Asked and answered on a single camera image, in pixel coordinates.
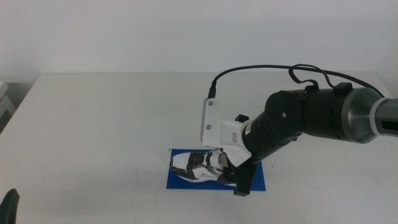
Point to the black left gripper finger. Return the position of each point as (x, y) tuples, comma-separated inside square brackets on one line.
[(9, 207)]

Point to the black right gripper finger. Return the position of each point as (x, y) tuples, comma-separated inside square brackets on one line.
[(229, 175), (245, 180)]

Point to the white and black shoe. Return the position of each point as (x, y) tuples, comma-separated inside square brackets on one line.
[(199, 171)]

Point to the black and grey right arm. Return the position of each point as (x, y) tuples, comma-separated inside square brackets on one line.
[(326, 115)]

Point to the blue rectangular mat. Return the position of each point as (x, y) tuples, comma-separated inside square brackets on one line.
[(258, 183)]

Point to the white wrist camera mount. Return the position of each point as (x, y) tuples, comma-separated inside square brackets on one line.
[(217, 130)]

